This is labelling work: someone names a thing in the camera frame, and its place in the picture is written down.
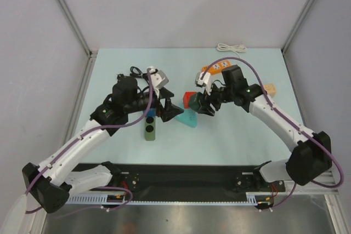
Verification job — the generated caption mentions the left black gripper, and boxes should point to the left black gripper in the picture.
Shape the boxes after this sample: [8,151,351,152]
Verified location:
[124,87,183,121]

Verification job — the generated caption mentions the dark green cube adapter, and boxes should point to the dark green cube adapter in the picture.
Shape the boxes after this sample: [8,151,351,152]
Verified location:
[188,92,202,113]

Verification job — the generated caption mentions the blue cube plug adapter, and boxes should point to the blue cube plug adapter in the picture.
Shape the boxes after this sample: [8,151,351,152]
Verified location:
[143,109,156,118]

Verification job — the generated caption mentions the teal triangular power socket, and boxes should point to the teal triangular power socket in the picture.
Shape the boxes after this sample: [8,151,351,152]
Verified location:
[175,104,198,128]

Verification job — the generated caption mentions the red cube plug adapter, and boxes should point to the red cube plug adapter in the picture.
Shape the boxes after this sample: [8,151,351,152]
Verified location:
[183,92,197,109]

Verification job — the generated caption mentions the green power strip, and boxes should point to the green power strip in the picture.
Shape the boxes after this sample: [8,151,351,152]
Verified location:
[144,116,156,141]

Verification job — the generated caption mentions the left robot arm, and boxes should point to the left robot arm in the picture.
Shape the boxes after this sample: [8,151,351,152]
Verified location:
[22,75,184,214]

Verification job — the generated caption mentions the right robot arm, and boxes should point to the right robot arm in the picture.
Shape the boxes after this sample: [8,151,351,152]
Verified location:
[189,65,332,191]

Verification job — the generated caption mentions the beige cube plug adapter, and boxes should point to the beige cube plug adapter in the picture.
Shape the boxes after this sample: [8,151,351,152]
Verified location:
[263,83,277,98]

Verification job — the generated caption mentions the orange power strip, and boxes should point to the orange power strip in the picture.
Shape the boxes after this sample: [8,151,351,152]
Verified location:
[208,60,231,75]

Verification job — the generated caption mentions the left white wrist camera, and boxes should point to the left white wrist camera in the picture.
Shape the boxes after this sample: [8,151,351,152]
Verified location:
[148,66,169,98]

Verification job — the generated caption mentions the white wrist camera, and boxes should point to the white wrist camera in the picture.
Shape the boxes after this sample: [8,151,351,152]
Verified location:
[195,72,213,95]
[148,66,169,98]

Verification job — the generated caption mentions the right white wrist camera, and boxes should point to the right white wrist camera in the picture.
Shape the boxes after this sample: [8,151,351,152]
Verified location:
[195,72,213,95]

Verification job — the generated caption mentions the black power strip cable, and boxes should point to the black power strip cable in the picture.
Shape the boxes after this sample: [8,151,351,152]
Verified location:
[116,66,150,92]

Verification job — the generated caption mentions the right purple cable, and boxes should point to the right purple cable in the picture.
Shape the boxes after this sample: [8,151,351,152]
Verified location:
[200,58,345,213]

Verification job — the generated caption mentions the purple cable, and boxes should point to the purple cable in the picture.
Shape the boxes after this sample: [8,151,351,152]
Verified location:
[200,58,345,213]
[24,69,154,220]

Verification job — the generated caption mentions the white power cable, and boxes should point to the white power cable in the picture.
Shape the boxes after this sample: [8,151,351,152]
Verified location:
[216,43,248,59]

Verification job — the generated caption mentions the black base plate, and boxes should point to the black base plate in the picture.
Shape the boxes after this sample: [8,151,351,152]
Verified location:
[71,162,291,202]

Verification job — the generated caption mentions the left aluminium frame post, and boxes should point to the left aluminium frame post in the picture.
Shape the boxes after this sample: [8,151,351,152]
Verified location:
[39,0,93,56]

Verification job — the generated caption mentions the aluminium frame post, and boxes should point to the aluminium frame post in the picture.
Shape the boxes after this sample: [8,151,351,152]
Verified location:
[281,0,316,56]
[39,0,93,56]

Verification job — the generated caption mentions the white slotted cable duct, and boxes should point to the white slotted cable duct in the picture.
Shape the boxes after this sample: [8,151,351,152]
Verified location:
[66,192,272,206]

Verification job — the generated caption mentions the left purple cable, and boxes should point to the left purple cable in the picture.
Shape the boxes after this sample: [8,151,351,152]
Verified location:
[24,69,154,220]

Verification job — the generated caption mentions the aluminium front rail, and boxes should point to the aluminium front rail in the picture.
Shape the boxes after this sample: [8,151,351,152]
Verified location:
[284,172,338,195]

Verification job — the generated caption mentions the right aluminium frame post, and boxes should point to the right aluminium frame post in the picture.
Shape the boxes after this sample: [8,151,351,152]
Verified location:
[281,0,316,56]

